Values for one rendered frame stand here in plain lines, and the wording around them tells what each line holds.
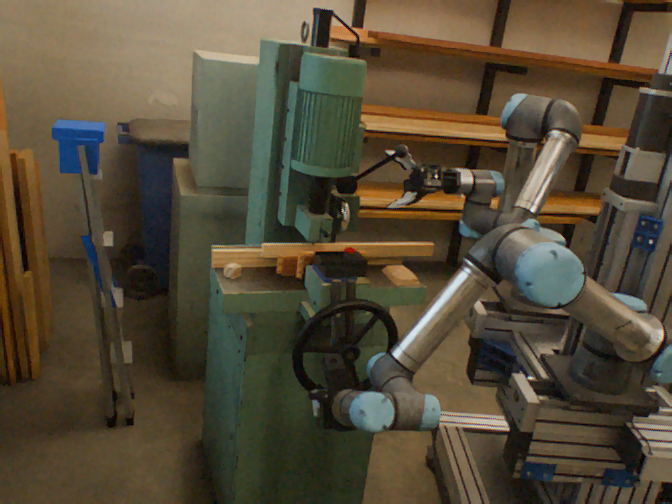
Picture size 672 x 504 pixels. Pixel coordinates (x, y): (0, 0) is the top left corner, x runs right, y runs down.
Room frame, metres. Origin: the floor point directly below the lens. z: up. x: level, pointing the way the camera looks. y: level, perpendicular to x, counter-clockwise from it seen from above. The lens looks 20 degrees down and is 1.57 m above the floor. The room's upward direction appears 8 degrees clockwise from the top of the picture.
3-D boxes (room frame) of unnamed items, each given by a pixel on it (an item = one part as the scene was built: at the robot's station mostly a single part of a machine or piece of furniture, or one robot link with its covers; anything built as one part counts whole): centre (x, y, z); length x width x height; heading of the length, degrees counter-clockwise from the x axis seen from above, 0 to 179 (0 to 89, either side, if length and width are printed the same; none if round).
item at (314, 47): (1.82, 0.15, 1.54); 0.08 x 0.08 x 0.17; 23
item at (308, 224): (1.71, 0.10, 1.03); 0.14 x 0.07 x 0.09; 23
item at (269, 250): (1.74, -0.02, 0.95); 0.55 x 0.02 x 0.04; 113
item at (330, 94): (1.69, 0.09, 1.35); 0.18 x 0.18 x 0.31
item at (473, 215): (1.69, -0.37, 1.12); 0.11 x 0.08 x 0.11; 56
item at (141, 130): (3.39, 1.01, 0.48); 0.64 x 0.54 x 0.97; 113
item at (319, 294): (1.52, 0.01, 0.92); 0.15 x 0.13 x 0.09; 113
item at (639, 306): (1.39, -0.69, 0.98); 0.13 x 0.12 x 0.14; 20
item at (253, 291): (1.60, 0.04, 0.87); 0.61 x 0.30 x 0.06; 113
